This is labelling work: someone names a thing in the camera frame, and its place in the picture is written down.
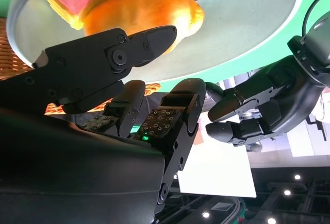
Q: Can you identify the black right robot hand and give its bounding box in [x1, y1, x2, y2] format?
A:
[0, 25, 207, 224]

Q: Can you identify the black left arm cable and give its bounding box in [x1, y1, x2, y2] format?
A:
[301, 0, 330, 37]

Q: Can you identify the grey green bowl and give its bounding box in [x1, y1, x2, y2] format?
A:
[6, 0, 299, 83]

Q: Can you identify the white flat panel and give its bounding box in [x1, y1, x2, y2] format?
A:
[177, 105, 257, 199]

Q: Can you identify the orange white striped ring bread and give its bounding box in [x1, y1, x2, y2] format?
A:
[84, 0, 206, 55]

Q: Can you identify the orange wicker basket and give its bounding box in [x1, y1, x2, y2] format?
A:
[0, 18, 162, 115]

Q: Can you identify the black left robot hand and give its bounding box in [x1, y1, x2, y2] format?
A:
[205, 55, 325, 153]

